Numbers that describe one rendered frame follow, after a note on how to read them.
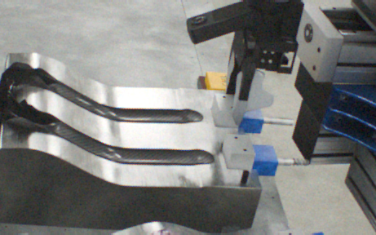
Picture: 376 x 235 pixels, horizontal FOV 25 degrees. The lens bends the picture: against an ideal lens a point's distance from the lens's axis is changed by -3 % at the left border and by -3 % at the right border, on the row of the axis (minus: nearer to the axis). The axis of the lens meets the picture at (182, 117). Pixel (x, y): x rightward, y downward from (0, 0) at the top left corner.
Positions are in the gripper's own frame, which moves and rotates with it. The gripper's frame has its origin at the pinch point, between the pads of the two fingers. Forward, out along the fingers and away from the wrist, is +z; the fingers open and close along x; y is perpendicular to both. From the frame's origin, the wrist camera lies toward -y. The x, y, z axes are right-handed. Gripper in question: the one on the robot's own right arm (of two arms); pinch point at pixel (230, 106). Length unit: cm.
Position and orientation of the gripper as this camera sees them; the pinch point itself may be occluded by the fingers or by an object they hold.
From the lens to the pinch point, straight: 136.6
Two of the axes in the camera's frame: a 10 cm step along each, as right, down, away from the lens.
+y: 9.8, 0.7, 1.9
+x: -1.3, -5.5, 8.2
